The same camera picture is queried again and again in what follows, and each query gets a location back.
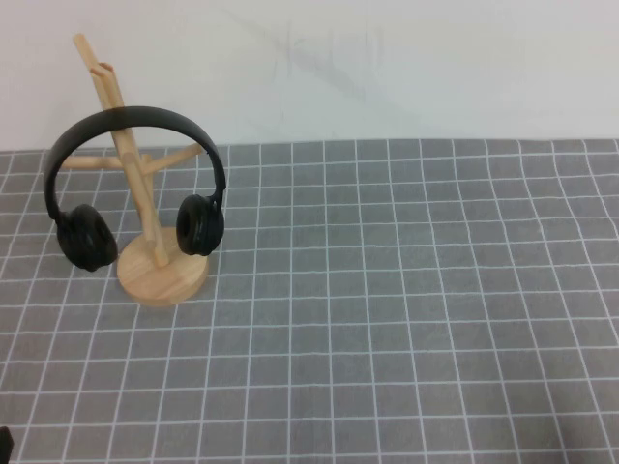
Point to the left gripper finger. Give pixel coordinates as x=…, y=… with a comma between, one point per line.
x=5, y=447

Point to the black over-ear headphones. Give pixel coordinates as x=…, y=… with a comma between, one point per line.
x=87, y=237

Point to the wooden headphone stand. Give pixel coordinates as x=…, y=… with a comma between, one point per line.
x=159, y=280

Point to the grey white-checked tablecloth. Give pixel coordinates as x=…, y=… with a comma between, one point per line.
x=367, y=299

